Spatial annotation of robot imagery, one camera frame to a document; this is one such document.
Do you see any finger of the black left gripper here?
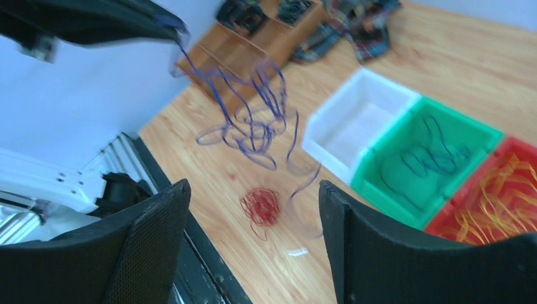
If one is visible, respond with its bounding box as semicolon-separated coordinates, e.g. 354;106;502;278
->
1;0;187;46

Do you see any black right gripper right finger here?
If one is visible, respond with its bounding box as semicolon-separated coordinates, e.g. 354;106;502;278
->
319;180;536;303

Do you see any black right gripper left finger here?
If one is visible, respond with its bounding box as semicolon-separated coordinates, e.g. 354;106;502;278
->
1;179;191;303

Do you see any blue cable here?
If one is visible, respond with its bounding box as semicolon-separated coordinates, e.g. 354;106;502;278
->
377;115;473;213
170;25;324;240

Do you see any yellow cable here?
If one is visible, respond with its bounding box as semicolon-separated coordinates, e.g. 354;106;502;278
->
436;153;537;246

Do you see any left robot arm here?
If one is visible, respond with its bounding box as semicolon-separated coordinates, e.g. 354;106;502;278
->
1;1;186;225

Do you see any green plastic bin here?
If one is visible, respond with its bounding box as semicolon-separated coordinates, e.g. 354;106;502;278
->
350;96;504;229

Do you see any white plastic bin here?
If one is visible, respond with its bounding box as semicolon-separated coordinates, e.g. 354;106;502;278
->
301;68;420;184

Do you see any red plastic bin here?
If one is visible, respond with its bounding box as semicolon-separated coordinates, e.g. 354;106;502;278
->
425;136;536;245

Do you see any wooden compartment tray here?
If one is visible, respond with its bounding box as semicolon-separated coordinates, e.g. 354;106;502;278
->
177;1;326;111

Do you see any dark floral cloth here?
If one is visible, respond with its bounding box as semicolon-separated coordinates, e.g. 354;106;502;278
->
216;0;268;37
277;0;313;25

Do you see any plaid cloth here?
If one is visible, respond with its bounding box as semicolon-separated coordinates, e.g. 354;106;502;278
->
291;0;401;63

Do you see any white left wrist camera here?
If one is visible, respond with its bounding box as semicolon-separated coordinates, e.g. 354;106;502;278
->
19;34;58;63

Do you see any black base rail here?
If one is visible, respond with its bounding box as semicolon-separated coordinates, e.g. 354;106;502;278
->
0;132;253;304

